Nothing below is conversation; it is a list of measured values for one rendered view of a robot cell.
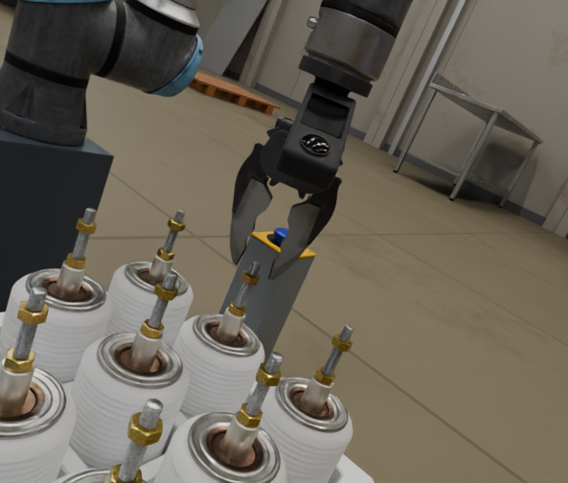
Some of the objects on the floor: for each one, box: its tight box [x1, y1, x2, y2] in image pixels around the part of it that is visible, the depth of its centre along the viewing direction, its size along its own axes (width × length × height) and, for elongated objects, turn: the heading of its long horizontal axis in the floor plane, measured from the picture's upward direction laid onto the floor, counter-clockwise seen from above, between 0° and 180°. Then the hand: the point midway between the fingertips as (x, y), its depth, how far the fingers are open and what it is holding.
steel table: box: [393, 72, 543, 208], centre depth 614 cm, size 80×213×109 cm, turn 92°
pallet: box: [189, 72, 281, 115], centre depth 582 cm, size 126×87×12 cm
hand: (256, 262), depth 53 cm, fingers open, 3 cm apart
